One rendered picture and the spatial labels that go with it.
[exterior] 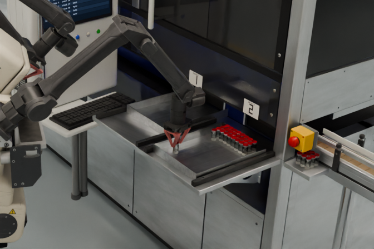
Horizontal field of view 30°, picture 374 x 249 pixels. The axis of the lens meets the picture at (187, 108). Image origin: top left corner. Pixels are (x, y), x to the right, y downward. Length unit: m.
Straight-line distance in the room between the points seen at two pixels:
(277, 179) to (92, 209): 1.46
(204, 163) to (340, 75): 0.62
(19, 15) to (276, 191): 1.27
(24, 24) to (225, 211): 1.16
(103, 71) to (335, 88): 1.13
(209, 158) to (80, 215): 1.37
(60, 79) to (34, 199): 1.92
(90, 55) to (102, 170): 1.76
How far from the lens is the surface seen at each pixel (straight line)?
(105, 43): 2.13
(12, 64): 2.27
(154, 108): 2.99
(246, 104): 2.74
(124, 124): 2.85
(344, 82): 2.77
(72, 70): 2.15
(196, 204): 3.19
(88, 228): 3.75
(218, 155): 2.66
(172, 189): 3.31
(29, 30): 2.96
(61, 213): 3.88
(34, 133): 2.45
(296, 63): 2.51
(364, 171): 2.59
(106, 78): 3.32
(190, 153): 2.65
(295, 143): 2.55
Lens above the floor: 2.17
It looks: 25 degrees down
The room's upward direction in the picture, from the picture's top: 4 degrees clockwise
